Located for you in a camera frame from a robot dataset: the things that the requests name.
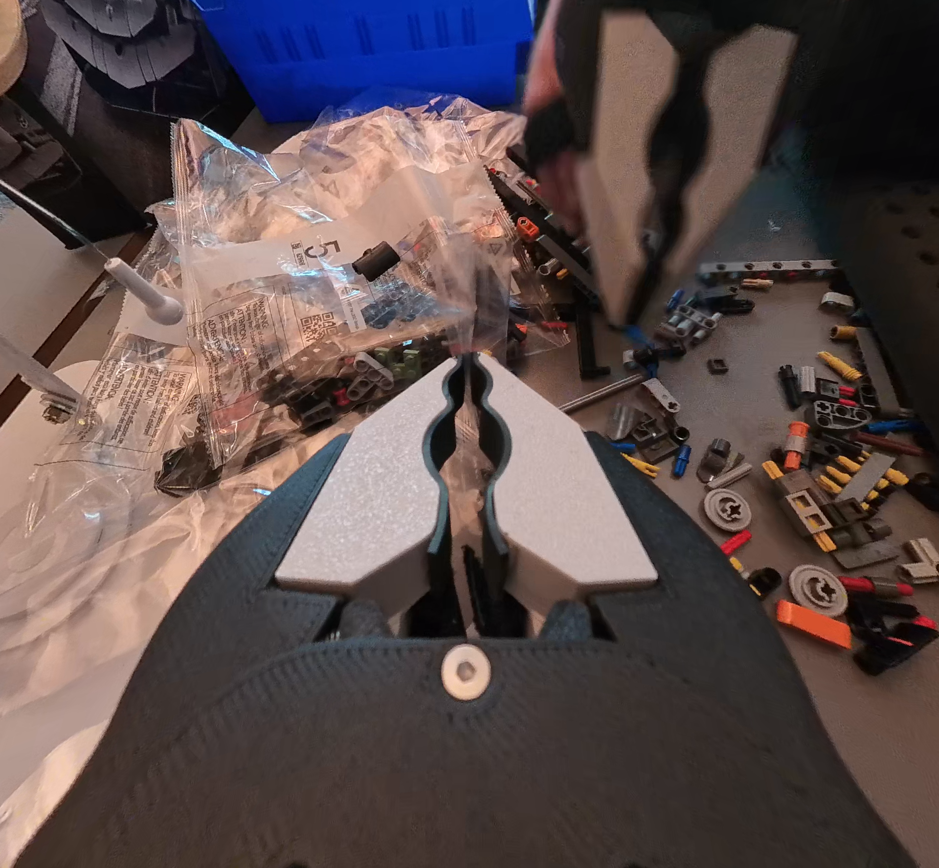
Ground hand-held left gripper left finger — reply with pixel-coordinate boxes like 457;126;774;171
273;356;467;623

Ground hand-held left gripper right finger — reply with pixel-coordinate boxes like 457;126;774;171
471;353;661;620

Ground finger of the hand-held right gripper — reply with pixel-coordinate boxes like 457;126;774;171
574;11;683;326
634;24;801;315

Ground grey toy pulley wheel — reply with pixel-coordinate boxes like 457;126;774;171
788;563;850;616
703;488;753;533

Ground small clear parts bag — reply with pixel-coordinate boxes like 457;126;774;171
440;219;573;612

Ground pile of toy bricks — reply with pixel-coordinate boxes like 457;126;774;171
506;259;939;674

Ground person's right forearm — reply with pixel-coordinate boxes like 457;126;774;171
800;0;939;179

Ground dark toy set box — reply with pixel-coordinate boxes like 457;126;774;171
0;0;254;249

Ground person's right hand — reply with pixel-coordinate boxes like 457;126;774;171
524;0;589;234

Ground long grey toy beam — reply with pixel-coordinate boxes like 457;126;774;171
697;259;841;282

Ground black perforated board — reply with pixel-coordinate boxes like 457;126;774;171
829;178;939;444

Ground black toy connector piece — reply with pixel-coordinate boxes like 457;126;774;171
352;241;403;281

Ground orange toy panel piece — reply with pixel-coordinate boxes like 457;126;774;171
776;600;853;650

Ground large clear crumpled bag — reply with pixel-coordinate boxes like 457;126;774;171
0;457;280;708

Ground blue plastic bin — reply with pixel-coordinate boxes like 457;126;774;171
187;0;537;124

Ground numbered clear parts bag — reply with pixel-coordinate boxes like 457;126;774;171
169;116;514;436

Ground white paper bag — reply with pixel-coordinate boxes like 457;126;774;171
0;633;184;847

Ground black toy frame assembly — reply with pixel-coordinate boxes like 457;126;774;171
488;149;606;297

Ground wire page holder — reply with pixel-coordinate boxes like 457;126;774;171
0;178;184;326

